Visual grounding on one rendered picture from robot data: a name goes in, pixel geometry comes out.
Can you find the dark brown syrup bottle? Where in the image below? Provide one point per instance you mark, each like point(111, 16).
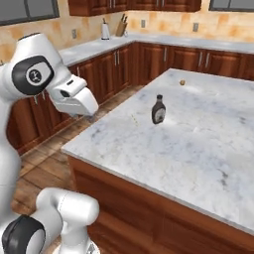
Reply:
point(158, 110)

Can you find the wooden knife block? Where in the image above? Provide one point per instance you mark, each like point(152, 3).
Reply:
point(121, 29)

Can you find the white kettle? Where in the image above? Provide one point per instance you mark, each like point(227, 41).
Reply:
point(105, 31)

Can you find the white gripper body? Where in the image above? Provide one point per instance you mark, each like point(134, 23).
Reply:
point(81, 104)

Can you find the brown wooden wall cabinets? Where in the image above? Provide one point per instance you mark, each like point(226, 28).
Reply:
point(139, 6)

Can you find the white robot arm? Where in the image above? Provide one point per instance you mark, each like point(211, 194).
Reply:
point(20, 99)

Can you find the small brown round item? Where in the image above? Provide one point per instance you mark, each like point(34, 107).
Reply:
point(182, 82)

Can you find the dark framed window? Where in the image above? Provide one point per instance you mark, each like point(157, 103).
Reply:
point(231, 4)
point(26, 10)

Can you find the brown wooden island base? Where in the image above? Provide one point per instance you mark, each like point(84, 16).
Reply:
point(139, 211)

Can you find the grey wall outlet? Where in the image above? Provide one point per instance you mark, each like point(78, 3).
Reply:
point(74, 33)
point(143, 23)
point(195, 27)

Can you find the brown wooden base cabinets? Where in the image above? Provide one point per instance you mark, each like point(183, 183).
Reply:
point(105, 72)
point(191, 63)

